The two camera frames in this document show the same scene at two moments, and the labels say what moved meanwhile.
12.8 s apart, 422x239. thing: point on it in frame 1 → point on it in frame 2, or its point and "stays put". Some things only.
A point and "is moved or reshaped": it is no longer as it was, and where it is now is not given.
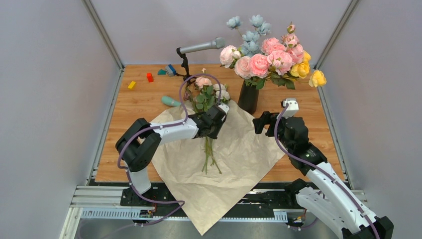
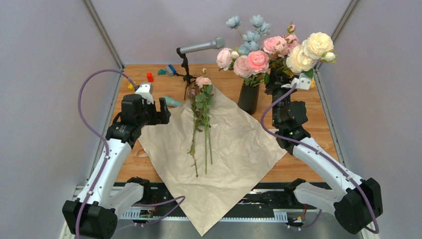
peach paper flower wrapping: [206, 177] stays put
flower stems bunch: [203, 97] is moved or reshaped
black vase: [248, 98] stays put
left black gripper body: [215, 130] → [150, 116]
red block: [150, 77] stays put
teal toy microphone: [169, 101] stays put
